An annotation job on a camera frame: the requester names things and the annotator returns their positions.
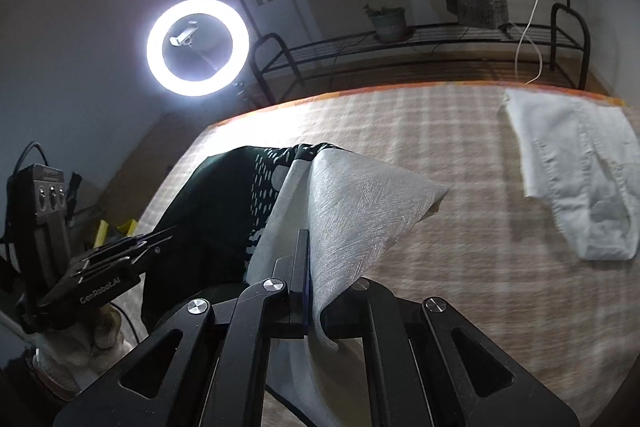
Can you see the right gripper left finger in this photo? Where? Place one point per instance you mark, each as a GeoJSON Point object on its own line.
{"type": "Point", "coordinates": [207, 364]}

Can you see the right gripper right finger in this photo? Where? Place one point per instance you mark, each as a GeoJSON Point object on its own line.
{"type": "Point", "coordinates": [427, 365]}

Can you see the green white printed t-shirt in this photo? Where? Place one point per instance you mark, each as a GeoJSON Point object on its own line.
{"type": "Point", "coordinates": [242, 210]}

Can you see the black clothes rack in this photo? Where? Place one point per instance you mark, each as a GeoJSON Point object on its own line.
{"type": "Point", "coordinates": [567, 30]}

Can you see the gloved left hand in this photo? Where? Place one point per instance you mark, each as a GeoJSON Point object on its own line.
{"type": "Point", "coordinates": [69, 361]}

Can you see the plaid bed cover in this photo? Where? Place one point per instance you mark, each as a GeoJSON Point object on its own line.
{"type": "Point", "coordinates": [489, 250]}

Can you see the white shorts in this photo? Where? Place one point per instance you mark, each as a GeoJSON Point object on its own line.
{"type": "Point", "coordinates": [580, 158]}

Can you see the potted plant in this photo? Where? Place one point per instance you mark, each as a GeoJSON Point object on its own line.
{"type": "Point", "coordinates": [389, 23]}

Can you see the ring light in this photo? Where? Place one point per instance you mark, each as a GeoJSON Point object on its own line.
{"type": "Point", "coordinates": [197, 47]}

